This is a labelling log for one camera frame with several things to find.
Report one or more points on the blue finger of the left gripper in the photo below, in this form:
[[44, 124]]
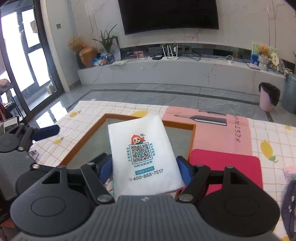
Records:
[[43, 133]]

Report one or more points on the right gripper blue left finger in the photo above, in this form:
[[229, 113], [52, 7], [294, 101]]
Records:
[[95, 174]]

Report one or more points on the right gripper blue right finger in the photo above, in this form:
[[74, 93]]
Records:
[[195, 180]]

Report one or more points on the white tissue pack QR code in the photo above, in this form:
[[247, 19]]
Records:
[[143, 162]]

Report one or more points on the pink cloth item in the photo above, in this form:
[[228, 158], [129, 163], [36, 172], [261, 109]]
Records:
[[289, 174]]

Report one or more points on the teal packaged soft item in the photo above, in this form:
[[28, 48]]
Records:
[[109, 186]]

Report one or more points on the navy fabric item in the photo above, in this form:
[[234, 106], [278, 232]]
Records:
[[288, 210]]

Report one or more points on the smartphone on stand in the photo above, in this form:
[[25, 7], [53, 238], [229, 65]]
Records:
[[10, 123]]

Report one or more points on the orange rimmed grey storage box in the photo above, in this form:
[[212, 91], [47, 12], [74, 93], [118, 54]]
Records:
[[96, 140]]

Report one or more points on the lemon print checkered tablecloth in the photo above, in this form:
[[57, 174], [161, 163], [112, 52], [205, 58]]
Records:
[[273, 144]]

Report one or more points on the pink restaurant mat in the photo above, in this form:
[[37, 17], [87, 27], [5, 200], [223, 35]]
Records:
[[214, 131]]

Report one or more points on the golden brown vase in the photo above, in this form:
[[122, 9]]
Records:
[[87, 54]]

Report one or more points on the white marble TV bench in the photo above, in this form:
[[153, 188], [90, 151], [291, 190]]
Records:
[[209, 73]]

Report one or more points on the pink bin with black bag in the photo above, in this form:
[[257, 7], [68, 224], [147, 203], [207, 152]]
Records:
[[269, 96]]

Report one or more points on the yellow paper booklet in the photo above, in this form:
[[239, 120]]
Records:
[[118, 63]]

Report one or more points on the green plant glass vase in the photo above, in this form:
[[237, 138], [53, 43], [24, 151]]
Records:
[[106, 40]]

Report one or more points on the grey-blue tall trash can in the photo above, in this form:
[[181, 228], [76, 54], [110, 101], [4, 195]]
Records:
[[288, 101]]

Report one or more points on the white wifi router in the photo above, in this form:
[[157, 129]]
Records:
[[170, 53]]

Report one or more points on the pink floral small box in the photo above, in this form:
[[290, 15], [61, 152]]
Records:
[[138, 54]]

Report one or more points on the teddy bear gift basket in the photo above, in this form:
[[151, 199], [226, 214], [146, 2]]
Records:
[[266, 58]]

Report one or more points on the black wall television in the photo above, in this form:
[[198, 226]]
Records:
[[142, 16]]

